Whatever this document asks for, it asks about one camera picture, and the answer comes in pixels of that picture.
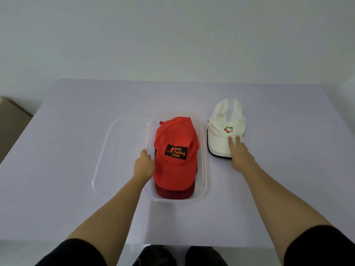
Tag clear plastic container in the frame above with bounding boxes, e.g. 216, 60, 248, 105
144, 112, 211, 203

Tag red cap with black patch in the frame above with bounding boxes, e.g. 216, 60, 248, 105
153, 116, 200, 191

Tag beige sofa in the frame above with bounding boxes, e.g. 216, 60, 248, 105
0, 97, 33, 164

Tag dark grey and maroon cap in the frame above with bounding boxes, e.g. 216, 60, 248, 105
155, 181, 196, 200

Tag person's right forearm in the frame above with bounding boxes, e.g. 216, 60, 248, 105
243, 163, 332, 266

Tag person's right hand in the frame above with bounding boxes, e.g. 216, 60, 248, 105
228, 135, 257, 173

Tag person's black left sleeve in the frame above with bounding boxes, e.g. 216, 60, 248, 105
34, 238, 107, 266

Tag person's black trousers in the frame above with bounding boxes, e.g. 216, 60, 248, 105
132, 245, 228, 266

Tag person's black sleeve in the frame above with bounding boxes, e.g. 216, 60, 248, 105
34, 238, 107, 266
283, 225, 355, 266

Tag clear plastic lid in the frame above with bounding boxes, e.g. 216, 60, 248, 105
92, 117, 153, 196

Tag person's left forearm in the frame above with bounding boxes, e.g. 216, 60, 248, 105
66, 175, 152, 266

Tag person's left hand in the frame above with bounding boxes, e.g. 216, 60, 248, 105
133, 149, 156, 182

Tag white cap with colourful logo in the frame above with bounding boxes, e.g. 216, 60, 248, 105
206, 99, 247, 160

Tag person's black right sleeve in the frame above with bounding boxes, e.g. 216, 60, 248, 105
283, 225, 355, 266

